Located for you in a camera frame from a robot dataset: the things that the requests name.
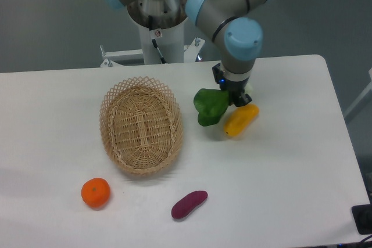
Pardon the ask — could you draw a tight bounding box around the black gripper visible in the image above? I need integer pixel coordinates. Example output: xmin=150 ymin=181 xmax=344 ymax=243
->
xmin=212 ymin=63 xmax=252 ymax=107

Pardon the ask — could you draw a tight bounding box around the green bok choy vegetable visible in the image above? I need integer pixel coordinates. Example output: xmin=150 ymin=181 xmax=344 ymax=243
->
xmin=193 ymin=88 xmax=234 ymax=127

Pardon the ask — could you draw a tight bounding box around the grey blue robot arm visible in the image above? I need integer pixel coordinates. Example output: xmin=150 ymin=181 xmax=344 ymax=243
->
xmin=105 ymin=0 xmax=269 ymax=107

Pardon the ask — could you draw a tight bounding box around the yellow mango fruit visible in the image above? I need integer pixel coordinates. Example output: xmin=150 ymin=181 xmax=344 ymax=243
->
xmin=223 ymin=104 xmax=260 ymax=136

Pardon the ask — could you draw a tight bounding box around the woven wicker basket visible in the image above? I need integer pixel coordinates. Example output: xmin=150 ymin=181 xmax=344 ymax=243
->
xmin=99 ymin=76 xmax=183 ymax=176

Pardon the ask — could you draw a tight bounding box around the purple sweet potato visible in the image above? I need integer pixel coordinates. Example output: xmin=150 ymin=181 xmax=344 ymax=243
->
xmin=171 ymin=191 xmax=208 ymax=220

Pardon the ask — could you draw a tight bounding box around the white table leg right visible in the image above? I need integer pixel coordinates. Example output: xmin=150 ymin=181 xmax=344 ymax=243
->
xmin=344 ymin=69 xmax=371 ymax=123

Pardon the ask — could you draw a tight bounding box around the orange tangerine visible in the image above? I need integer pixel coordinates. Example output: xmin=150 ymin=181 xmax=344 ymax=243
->
xmin=81 ymin=178 xmax=111 ymax=209

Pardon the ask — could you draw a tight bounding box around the black device at edge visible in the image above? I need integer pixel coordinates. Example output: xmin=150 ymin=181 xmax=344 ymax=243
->
xmin=351 ymin=204 xmax=371 ymax=235

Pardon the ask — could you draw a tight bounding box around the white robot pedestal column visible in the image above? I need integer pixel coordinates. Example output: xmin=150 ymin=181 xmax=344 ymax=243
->
xmin=127 ymin=0 xmax=188 ymax=52

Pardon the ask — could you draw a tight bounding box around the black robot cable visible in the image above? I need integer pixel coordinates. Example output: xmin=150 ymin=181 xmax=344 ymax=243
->
xmin=148 ymin=15 xmax=168 ymax=64

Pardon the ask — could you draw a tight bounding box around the white metal base frame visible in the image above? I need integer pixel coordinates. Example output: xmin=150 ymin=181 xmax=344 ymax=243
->
xmin=100 ymin=37 xmax=206 ymax=67

